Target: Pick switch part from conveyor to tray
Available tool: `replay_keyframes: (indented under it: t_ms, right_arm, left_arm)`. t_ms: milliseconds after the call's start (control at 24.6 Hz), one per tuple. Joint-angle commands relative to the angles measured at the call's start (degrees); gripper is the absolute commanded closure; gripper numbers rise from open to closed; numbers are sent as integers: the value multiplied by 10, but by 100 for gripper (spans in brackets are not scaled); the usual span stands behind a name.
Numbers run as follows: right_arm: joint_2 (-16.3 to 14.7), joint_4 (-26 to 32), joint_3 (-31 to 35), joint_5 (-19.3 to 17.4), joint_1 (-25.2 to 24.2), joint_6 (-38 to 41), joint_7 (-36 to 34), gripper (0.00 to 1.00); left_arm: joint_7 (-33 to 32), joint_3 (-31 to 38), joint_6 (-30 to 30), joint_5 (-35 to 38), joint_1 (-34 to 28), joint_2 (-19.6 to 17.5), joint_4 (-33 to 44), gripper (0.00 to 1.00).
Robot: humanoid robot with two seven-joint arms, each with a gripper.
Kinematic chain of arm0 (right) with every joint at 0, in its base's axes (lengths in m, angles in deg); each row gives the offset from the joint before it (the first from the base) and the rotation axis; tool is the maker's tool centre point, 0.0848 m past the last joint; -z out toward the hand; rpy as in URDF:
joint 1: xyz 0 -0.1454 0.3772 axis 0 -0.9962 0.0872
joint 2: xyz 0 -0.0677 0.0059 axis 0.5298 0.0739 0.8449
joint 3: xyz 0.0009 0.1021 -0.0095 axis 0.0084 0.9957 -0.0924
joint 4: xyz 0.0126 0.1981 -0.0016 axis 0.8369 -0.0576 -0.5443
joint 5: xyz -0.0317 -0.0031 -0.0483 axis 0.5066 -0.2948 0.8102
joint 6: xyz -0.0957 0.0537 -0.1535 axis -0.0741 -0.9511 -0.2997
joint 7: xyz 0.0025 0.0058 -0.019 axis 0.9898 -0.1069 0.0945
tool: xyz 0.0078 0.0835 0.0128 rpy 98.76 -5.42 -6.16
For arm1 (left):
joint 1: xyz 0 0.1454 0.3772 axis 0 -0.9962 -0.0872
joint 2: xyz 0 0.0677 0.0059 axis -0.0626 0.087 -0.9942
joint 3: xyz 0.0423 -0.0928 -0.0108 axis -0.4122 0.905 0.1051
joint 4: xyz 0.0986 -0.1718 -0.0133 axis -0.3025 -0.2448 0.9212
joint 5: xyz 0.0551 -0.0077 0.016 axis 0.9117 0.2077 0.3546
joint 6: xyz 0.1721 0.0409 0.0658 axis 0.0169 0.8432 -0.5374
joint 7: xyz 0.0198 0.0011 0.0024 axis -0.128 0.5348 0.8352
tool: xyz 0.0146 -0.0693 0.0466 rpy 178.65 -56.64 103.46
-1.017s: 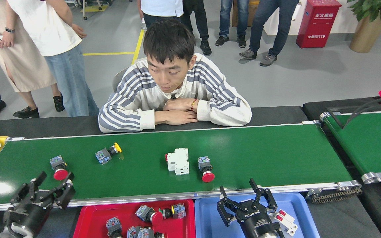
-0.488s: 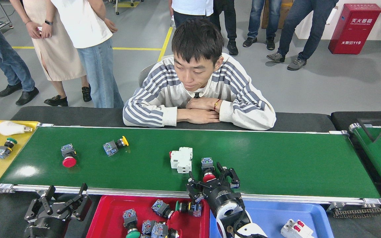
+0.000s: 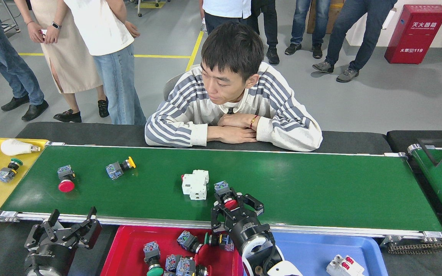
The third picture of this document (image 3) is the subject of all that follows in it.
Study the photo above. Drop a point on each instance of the standing person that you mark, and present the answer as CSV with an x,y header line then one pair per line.
x,y
269,23
225,5
301,19
366,30
98,30
2,50
67,65

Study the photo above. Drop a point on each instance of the yellow push button switch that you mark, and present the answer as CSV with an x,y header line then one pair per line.
x,y
114,170

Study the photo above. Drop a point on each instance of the red fire extinguisher box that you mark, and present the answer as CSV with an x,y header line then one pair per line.
x,y
416,34

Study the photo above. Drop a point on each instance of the person's right hand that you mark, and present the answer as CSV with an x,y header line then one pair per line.
x,y
242,135

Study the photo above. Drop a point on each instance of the seated person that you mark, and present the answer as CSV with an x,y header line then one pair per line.
x,y
278,103

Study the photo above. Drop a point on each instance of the person's left hand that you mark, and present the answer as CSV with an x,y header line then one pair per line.
x,y
236,120

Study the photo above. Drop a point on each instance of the red plastic tray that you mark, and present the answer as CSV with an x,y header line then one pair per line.
x,y
129,253

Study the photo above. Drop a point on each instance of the long green conveyor belt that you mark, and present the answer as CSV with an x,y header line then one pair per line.
x,y
320,184

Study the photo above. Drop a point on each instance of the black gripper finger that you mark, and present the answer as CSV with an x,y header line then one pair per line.
x,y
216,220
37,237
90,235
255,207

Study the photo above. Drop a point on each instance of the blue plastic tray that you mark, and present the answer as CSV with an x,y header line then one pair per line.
x,y
313,253

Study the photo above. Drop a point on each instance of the white light bulb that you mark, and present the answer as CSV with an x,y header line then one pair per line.
x,y
14,147

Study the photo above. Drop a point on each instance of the white rolled paper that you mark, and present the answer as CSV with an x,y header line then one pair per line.
x,y
389,19

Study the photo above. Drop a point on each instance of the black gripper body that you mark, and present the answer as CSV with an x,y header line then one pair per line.
x,y
248,232
50,258

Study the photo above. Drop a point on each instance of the grey chair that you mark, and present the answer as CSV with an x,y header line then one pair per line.
x,y
169,86

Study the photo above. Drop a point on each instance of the white circuit breaker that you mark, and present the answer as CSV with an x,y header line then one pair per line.
x,y
345,266
195,186

